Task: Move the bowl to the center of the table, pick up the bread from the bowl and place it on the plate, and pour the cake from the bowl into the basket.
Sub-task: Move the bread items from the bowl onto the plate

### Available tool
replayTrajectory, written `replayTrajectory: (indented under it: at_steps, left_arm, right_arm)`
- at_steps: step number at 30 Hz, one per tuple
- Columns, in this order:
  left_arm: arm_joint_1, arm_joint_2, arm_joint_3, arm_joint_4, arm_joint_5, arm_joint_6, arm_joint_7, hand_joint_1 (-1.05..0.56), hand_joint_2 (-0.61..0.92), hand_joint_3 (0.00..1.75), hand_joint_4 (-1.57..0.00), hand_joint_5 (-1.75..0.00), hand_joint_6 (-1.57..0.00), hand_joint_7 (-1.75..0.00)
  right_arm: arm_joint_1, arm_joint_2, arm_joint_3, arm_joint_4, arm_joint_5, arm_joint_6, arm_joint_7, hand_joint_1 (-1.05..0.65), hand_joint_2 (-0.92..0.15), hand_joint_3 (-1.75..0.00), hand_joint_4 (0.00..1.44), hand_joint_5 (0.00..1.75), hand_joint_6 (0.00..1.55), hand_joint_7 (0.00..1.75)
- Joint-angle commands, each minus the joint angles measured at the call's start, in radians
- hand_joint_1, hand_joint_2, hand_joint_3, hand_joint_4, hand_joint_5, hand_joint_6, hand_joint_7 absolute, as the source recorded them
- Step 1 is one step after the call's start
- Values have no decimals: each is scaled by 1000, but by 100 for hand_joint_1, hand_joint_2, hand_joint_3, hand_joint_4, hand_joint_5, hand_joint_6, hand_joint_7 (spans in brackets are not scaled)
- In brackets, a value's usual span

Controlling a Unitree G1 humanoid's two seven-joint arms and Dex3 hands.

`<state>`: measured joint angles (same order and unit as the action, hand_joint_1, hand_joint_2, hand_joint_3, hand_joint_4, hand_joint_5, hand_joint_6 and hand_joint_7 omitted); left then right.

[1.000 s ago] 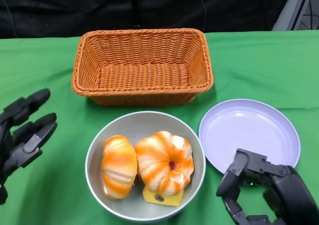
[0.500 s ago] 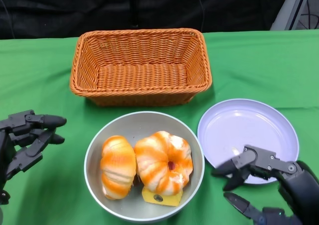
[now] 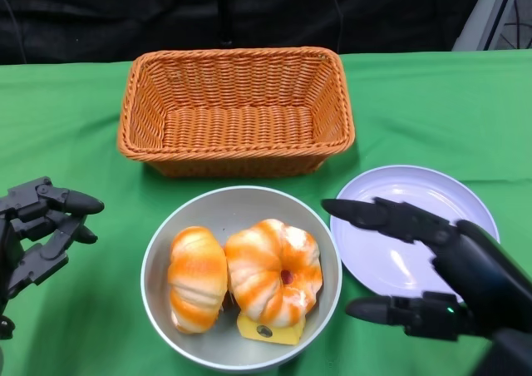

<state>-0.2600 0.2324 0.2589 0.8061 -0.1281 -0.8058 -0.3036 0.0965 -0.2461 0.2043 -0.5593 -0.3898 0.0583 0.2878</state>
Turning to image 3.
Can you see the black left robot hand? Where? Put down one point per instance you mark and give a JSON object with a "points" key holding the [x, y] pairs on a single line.
{"points": [[29, 243]]}

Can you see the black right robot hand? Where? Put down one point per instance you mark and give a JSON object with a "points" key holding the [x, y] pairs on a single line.
{"points": [[490, 276]]}

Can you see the croissant-shaped orange striped bread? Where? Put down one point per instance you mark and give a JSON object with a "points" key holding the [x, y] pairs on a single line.
{"points": [[195, 268]]}

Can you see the grey round bowl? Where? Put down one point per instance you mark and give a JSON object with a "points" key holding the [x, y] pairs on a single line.
{"points": [[232, 209]]}

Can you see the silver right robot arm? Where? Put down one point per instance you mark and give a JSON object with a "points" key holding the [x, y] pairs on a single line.
{"points": [[511, 355]]}

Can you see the lavender round plate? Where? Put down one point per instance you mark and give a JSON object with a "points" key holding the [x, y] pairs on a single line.
{"points": [[374, 259]]}

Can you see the yellow toy cake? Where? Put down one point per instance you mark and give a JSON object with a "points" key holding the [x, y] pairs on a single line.
{"points": [[287, 335]]}

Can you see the orange wicker basket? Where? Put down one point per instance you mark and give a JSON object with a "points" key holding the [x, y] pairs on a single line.
{"points": [[237, 126]]}

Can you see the black backdrop cloth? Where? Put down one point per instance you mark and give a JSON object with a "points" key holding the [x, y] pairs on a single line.
{"points": [[104, 18]]}

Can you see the black pole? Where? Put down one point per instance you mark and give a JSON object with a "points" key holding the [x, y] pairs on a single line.
{"points": [[225, 10]]}

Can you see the aluminium frame post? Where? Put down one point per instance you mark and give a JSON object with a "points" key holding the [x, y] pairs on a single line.
{"points": [[478, 18]]}

